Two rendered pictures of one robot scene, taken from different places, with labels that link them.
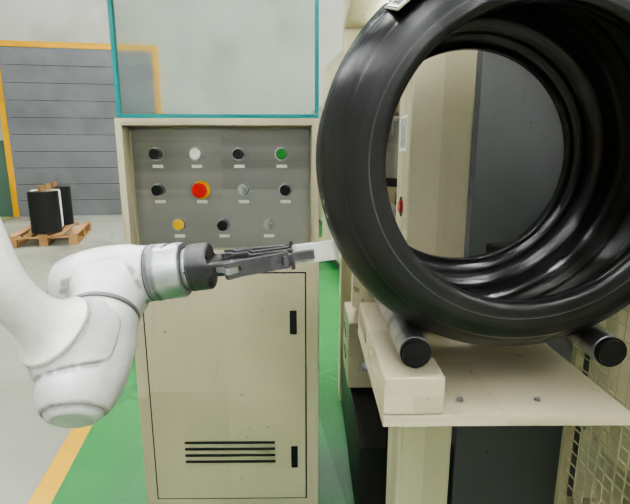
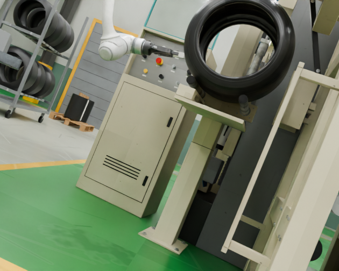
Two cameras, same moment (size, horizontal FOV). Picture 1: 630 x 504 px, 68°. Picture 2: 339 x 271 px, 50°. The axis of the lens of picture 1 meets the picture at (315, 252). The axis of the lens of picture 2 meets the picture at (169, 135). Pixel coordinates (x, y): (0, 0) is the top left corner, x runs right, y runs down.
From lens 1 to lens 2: 145 cm
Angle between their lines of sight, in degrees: 19
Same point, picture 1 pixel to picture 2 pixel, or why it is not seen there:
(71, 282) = not seen: hidden behind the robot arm
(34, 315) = (110, 27)
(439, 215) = not seen: hidden behind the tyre
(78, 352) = (113, 40)
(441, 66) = (247, 31)
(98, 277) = (122, 36)
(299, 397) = (158, 155)
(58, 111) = (108, 65)
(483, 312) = (211, 73)
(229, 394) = (132, 142)
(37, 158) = (84, 85)
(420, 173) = (228, 63)
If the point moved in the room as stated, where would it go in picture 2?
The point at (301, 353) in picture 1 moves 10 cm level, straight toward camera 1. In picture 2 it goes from (167, 136) to (164, 135)
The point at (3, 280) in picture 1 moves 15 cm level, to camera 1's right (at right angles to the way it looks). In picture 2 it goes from (108, 17) to (134, 26)
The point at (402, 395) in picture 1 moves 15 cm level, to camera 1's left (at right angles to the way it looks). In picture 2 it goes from (182, 90) to (156, 80)
